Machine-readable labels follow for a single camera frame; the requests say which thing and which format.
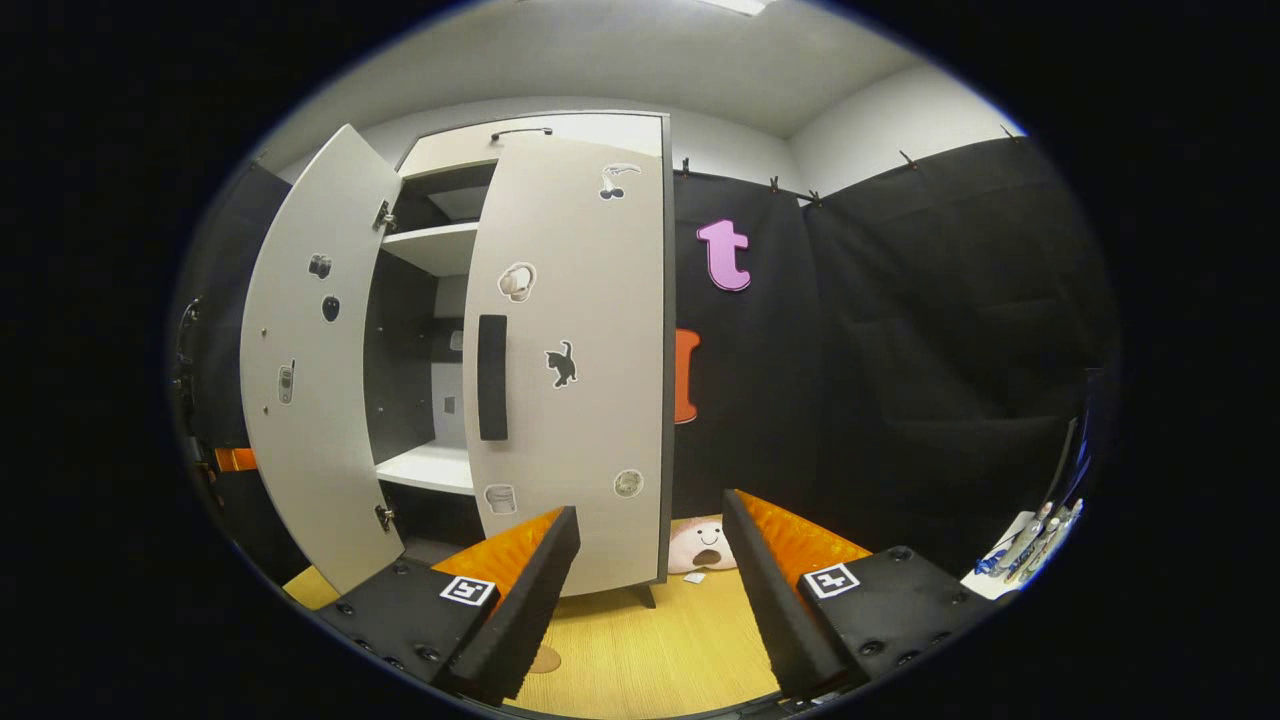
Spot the white cabinet door black handle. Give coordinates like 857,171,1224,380
462,130,669,598

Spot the white marker pen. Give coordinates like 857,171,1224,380
1003,502,1059,573

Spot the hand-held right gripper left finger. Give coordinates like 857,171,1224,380
315,505,583,707

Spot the white and grey cabinet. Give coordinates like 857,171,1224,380
362,110,677,611

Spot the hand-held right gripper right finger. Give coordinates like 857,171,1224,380
722,488,1001,699

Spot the white cabinet shelf board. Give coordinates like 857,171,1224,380
380,222,479,278
375,445,477,497

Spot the pink plush toy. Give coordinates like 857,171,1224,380
668,516,739,576

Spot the white cabinet top flap door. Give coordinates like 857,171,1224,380
398,112,666,179

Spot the white cabinet door phone sticker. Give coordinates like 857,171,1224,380
240,124,406,594

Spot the white side table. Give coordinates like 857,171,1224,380
960,510,1086,601

